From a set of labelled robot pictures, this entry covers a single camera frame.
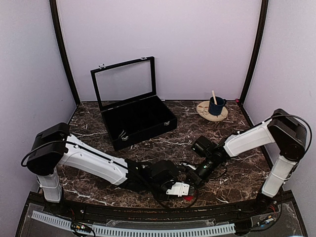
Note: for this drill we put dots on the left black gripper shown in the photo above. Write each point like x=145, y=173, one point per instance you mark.
x=163, y=197

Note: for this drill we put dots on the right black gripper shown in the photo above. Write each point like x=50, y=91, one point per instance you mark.
x=195, y=178

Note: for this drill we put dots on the red and beige sock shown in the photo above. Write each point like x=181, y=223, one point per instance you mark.
x=188, y=198

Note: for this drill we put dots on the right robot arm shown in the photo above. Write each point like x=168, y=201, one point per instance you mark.
x=292, y=135

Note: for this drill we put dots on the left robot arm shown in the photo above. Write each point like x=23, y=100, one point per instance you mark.
x=57, y=146

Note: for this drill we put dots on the dark blue mug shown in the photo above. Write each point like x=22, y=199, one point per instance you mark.
x=215, y=109

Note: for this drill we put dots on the wooden stick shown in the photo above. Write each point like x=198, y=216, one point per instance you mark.
x=214, y=97

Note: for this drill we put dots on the black display case box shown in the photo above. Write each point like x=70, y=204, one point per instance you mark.
x=127, y=97

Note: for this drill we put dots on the small green circuit board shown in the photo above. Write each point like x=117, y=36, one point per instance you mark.
x=80, y=228

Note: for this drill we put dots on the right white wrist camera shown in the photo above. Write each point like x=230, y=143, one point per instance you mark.
x=193, y=167

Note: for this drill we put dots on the white slotted cable duct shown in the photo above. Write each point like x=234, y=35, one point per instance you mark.
x=143, y=230

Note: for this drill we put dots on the black front rail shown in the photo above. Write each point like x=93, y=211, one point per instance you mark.
x=90, y=213

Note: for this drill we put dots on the right black frame post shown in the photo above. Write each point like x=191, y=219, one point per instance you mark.
x=255, y=51

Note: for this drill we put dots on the black frame post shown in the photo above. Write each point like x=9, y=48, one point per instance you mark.
x=255, y=51
x=62, y=50

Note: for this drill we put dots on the left black frame post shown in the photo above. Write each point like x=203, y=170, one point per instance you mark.
x=62, y=50

